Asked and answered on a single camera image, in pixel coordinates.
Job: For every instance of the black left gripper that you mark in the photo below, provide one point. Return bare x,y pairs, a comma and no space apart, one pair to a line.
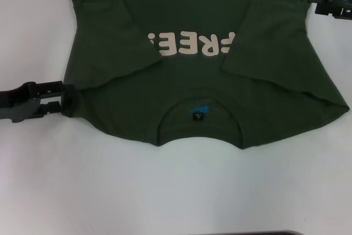
19,105

